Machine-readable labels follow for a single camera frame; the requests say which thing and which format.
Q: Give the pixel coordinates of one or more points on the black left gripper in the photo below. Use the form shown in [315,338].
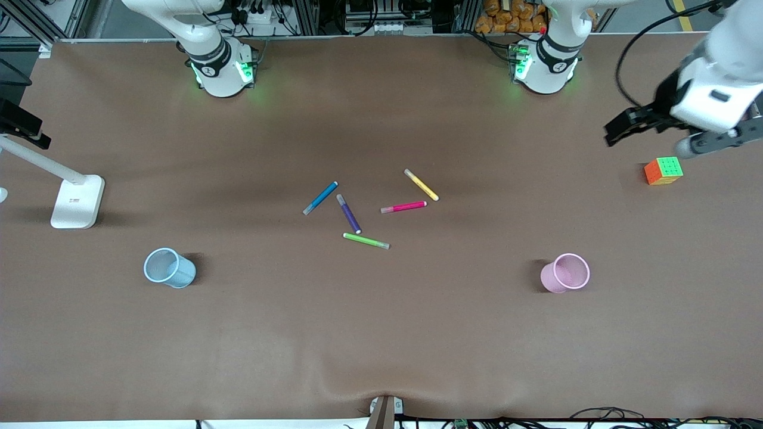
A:
[663,96]

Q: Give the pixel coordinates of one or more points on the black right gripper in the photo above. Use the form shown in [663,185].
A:
[18,118]

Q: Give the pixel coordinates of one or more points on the pink marker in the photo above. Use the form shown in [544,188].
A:
[405,207]

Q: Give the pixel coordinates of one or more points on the blue marker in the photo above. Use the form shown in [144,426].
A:
[320,198]

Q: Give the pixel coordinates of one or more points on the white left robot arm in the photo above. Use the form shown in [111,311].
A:
[545,65]

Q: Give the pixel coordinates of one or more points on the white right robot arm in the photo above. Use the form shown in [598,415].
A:
[217,71]

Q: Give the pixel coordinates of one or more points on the colourful puzzle cube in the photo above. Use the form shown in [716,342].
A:
[663,171]

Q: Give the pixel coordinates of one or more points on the white desk lamp stand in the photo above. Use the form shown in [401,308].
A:
[77,202]

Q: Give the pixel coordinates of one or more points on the orange snack bags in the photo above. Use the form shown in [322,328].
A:
[506,21]

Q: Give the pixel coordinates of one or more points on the pink mesh cup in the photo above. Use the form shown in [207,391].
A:
[551,280]

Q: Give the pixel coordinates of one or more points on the blue mesh cup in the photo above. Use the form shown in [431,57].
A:
[179,277]

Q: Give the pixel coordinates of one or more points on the yellow marker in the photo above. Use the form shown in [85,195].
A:
[422,186]

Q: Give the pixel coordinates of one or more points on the white power strip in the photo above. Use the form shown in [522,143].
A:
[402,27]

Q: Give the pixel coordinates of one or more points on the green marker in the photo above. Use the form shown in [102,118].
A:
[365,240]

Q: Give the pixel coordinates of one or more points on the purple marker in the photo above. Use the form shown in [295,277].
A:
[349,214]

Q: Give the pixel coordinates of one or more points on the metal table clamp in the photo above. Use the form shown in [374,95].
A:
[384,414]

